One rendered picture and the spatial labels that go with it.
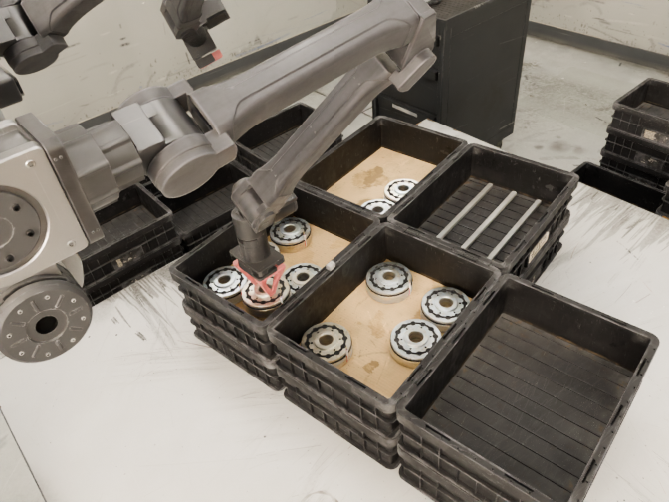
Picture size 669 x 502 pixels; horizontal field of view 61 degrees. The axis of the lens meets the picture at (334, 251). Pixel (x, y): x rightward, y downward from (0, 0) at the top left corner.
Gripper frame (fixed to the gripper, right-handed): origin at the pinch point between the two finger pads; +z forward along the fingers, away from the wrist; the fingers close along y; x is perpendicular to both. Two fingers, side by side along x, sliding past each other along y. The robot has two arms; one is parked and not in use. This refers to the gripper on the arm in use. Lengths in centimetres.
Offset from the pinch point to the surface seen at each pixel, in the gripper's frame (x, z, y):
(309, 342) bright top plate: 0.9, 6.1, -14.1
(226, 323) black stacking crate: 8.7, 7.1, 4.2
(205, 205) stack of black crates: -42, 51, 106
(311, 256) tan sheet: -18.8, 8.4, 7.5
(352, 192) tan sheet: -44.0, 7.9, 18.0
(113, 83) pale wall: -87, 58, 280
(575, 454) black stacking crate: -15, 11, -63
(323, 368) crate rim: 6.5, -0.4, -25.2
